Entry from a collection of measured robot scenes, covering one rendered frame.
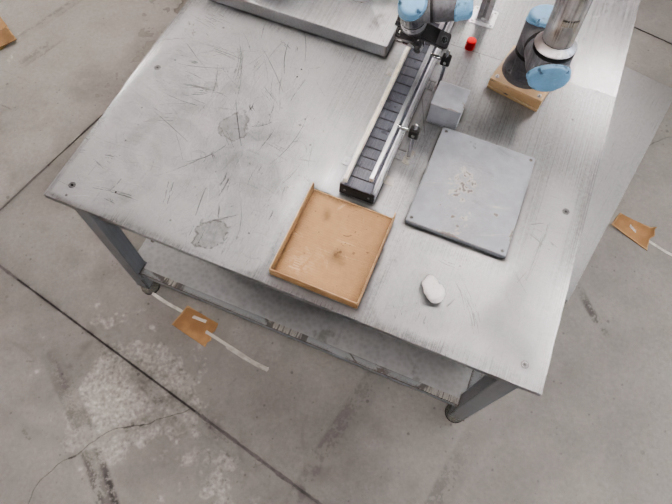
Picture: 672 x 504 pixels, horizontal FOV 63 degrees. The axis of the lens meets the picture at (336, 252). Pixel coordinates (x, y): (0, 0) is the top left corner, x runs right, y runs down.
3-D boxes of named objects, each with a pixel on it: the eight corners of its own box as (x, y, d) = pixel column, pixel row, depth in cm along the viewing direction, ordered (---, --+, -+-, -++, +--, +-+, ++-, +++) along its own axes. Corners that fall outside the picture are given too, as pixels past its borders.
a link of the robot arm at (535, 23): (552, 35, 173) (569, -2, 161) (557, 66, 167) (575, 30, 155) (514, 33, 174) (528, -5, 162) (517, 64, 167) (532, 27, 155)
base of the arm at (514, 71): (511, 49, 184) (521, 24, 175) (555, 65, 181) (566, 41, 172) (495, 78, 178) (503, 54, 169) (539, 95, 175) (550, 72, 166)
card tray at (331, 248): (312, 188, 164) (312, 181, 161) (394, 219, 161) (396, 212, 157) (269, 274, 152) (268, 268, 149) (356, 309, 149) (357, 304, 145)
